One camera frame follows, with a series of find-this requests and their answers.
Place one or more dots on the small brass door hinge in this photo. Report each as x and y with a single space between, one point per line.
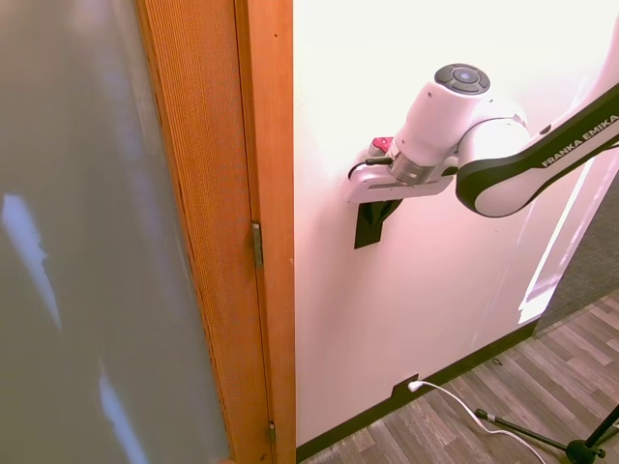
272 431

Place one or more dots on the large brass door hinge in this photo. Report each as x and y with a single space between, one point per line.
256 244

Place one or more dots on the wooden door frame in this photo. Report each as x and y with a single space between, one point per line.
273 193

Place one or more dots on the black tripod stand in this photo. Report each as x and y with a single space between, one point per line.
580 447

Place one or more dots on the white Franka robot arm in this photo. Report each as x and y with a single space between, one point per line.
488 140

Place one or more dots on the frosted glass wooden door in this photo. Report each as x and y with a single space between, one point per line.
106 232

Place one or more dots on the wrist camera with red mount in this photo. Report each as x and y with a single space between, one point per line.
382 146

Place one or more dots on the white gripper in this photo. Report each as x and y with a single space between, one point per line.
377 186

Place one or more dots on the black wall light switch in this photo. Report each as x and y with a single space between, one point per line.
366 237

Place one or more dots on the grey textured partition panel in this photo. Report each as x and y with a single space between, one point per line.
592 261

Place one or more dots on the black baseboard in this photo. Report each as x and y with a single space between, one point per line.
367 418

